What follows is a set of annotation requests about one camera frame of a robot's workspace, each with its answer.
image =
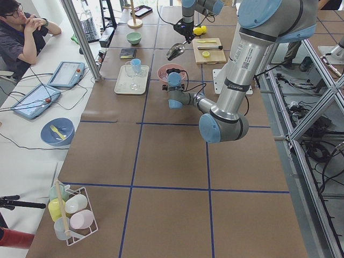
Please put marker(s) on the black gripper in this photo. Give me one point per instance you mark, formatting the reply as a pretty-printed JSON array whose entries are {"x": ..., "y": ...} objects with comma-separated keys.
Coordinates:
[
  {"x": 187, "y": 31},
  {"x": 166, "y": 87}
]

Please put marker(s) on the pink bowl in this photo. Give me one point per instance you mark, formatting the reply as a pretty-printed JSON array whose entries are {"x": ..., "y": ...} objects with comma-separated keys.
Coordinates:
[{"x": 162, "y": 71}]

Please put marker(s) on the stainless steel ice scoop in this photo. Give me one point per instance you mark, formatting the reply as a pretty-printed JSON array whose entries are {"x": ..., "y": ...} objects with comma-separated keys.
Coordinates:
[{"x": 176, "y": 50}]

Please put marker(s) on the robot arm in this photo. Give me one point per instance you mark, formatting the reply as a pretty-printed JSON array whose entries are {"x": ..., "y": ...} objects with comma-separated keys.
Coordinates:
[
  {"x": 189, "y": 7},
  {"x": 260, "y": 24}
]

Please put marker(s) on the light blue plastic cup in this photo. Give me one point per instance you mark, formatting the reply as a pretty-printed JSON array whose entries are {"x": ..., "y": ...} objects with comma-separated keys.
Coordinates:
[{"x": 136, "y": 65}]

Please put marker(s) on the white plastic cup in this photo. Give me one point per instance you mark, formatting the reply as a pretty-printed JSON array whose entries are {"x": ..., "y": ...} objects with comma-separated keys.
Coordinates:
[{"x": 76, "y": 203}]

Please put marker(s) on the green plastic cup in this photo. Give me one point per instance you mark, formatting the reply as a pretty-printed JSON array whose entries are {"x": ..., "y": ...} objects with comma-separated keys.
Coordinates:
[{"x": 63, "y": 190}]

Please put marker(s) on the pink plastic cup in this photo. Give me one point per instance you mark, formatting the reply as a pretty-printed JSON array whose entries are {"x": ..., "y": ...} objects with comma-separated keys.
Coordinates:
[{"x": 82, "y": 219}]

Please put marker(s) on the yellow plastic cup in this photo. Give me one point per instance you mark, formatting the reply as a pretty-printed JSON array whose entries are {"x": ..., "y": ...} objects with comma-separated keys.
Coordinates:
[{"x": 54, "y": 209}]

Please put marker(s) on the clear grey plastic cup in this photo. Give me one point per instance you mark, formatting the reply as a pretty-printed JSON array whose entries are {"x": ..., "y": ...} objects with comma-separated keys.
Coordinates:
[{"x": 59, "y": 229}]

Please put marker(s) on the whole yellow lemon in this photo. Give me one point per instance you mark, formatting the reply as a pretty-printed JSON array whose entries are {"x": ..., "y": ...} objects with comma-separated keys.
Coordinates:
[{"x": 197, "y": 31}]

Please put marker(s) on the yellow plastic knife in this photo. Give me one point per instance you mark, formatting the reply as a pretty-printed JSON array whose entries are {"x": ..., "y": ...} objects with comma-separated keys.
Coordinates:
[{"x": 206, "y": 41}]

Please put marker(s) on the wooden cutting board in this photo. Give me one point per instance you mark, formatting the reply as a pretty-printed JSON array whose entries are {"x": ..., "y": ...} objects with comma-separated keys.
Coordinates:
[{"x": 216, "y": 56}]

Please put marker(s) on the lemon half slice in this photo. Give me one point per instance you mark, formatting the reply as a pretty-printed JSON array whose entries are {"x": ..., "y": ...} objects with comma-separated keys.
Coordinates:
[{"x": 206, "y": 54}]

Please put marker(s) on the cream bear tray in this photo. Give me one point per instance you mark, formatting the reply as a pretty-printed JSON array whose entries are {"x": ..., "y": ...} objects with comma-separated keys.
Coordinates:
[{"x": 123, "y": 82}]

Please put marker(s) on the clear wine glass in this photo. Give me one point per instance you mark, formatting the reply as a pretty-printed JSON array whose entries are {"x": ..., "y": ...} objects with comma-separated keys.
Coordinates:
[{"x": 130, "y": 73}]

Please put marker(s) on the grey folded cloth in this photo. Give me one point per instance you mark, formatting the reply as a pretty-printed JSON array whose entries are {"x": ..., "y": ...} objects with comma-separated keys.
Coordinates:
[{"x": 128, "y": 53}]

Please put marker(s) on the green ceramic bowl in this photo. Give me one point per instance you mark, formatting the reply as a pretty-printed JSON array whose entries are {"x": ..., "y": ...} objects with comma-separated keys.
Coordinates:
[{"x": 134, "y": 38}]

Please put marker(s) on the dark tray far table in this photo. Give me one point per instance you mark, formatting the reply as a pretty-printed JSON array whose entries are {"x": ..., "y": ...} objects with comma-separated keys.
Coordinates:
[{"x": 142, "y": 10}]

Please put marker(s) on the wooden stand with round base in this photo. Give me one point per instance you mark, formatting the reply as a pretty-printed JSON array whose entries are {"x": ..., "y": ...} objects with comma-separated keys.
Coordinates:
[{"x": 134, "y": 22}]

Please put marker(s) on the black keyboard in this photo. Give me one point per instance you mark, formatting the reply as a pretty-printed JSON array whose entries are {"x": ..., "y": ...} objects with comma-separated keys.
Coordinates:
[{"x": 89, "y": 30}]

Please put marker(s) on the blue teach pendant tablet far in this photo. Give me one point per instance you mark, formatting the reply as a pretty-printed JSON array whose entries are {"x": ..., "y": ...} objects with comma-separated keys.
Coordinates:
[{"x": 67, "y": 75}]

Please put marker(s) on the blue teach pendant tablet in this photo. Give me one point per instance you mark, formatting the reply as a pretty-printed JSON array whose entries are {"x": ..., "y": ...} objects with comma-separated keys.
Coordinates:
[
  {"x": 36, "y": 101},
  {"x": 67, "y": 75}
]

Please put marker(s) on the blue bowl on side desk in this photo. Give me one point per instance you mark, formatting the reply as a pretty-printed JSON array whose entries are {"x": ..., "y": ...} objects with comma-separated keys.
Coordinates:
[{"x": 65, "y": 126}]

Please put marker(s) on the yellow fork in bowl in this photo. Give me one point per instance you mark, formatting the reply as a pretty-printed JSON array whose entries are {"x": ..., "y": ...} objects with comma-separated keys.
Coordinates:
[{"x": 55, "y": 130}]

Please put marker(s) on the blue teach pendant tablet near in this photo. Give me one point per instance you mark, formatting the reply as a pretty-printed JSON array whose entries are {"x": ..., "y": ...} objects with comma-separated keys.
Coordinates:
[{"x": 36, "y": 101}]

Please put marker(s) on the seated person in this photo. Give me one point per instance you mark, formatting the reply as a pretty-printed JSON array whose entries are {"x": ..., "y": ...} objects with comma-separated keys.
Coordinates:
[{"x": 22, "y": 37}]

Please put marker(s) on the red object at corner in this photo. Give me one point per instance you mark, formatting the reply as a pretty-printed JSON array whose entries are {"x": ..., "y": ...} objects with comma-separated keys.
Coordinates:
[{"x": 16, "y": 239}]

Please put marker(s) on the aluminium frame post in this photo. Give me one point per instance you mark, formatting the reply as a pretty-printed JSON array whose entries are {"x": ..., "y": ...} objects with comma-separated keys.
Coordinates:
[{"x": 75, "y": 23}]

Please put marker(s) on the white wire cup rack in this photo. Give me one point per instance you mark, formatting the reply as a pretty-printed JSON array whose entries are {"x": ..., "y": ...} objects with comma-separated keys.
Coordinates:
[{"x": 78, "y": 235}]

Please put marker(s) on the wooden rack handle stick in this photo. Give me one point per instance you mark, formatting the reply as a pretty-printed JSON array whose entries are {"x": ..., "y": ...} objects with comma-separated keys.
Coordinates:
[{"x": 62, "y": 209}]

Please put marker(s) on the black tripod handle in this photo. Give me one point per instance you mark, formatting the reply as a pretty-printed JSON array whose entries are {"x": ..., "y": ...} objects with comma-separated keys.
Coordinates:
[{"x": 11, "y": 202}]

